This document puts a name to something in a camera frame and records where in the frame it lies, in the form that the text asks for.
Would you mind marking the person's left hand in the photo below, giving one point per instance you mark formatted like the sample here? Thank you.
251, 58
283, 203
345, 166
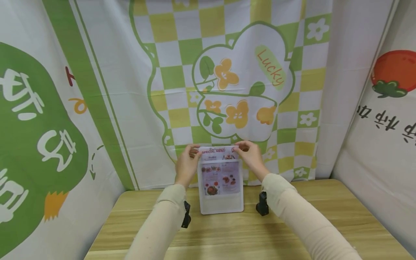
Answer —
185, 168

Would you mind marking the person's right hand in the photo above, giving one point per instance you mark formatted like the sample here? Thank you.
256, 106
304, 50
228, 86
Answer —
253, 159

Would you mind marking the person's left thumb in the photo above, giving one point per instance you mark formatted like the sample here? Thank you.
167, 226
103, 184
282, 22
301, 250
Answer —
197, 154

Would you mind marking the person's right thumb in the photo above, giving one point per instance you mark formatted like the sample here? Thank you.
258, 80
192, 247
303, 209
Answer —
239, 152

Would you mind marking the person's left index finger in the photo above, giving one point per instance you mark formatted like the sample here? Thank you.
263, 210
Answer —
192, 147

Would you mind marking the person's right index finger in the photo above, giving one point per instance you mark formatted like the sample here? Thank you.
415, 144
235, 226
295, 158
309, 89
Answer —
240, 143

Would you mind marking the printed menu card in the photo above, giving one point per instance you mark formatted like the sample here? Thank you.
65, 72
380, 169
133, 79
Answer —
220, 169

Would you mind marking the clear acrylic sign holder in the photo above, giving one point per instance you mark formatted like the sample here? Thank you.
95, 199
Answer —
221, 187

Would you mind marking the person's right forearm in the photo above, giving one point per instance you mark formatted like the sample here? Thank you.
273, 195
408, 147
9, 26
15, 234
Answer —
305, 220

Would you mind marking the person's left forearm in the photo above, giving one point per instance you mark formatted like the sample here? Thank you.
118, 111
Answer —
159, 224

